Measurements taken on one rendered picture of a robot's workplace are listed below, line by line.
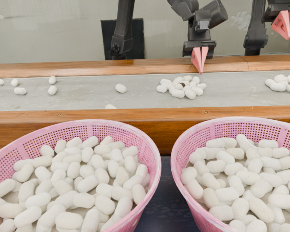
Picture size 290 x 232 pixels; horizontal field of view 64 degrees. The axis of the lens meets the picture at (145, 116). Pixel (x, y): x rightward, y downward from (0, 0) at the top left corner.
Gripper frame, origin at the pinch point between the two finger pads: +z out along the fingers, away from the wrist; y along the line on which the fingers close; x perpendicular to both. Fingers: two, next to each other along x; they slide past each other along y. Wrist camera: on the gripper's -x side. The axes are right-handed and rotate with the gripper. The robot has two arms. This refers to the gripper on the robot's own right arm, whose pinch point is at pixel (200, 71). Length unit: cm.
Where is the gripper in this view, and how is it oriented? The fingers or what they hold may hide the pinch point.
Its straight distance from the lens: 75.6
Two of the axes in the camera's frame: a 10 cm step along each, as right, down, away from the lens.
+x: 0.6, 3.7, 9.3
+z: 0.0, 9.3, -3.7
